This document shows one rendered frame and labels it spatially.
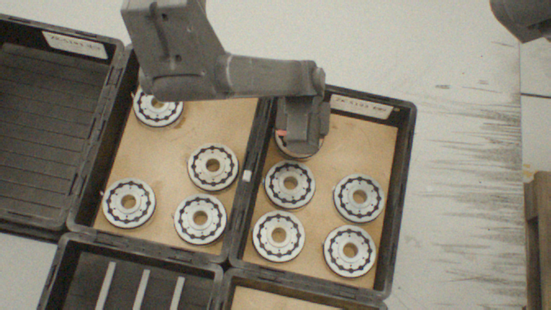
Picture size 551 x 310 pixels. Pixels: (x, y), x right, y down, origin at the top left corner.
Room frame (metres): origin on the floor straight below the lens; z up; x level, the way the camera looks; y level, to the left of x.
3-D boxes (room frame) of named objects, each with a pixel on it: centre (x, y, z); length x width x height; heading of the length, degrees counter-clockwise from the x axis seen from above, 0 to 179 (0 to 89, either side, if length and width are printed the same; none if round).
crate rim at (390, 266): (0.38, -0.11, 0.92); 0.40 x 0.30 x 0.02; 177
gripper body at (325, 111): (0.49, -0.04, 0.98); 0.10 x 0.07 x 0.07; 93
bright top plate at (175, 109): (0.51, 0.26, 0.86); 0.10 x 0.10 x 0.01
